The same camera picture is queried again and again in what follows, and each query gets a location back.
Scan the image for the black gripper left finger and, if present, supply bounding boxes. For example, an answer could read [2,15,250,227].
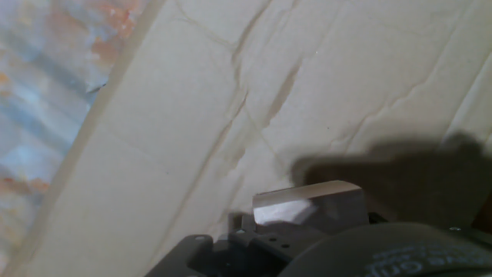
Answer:
[145,211,327,277]

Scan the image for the brown cardboard sheet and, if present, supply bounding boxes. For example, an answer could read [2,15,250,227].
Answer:
[0,0,492,277]

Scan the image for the marble patterned glossy mat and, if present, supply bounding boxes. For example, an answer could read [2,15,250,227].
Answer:
[0,0,155,270]

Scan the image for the wooden cube block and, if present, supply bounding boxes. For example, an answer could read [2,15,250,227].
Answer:
[251,179,370,235]

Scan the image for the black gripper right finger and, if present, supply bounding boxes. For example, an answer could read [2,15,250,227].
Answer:
[447,225,492,242]

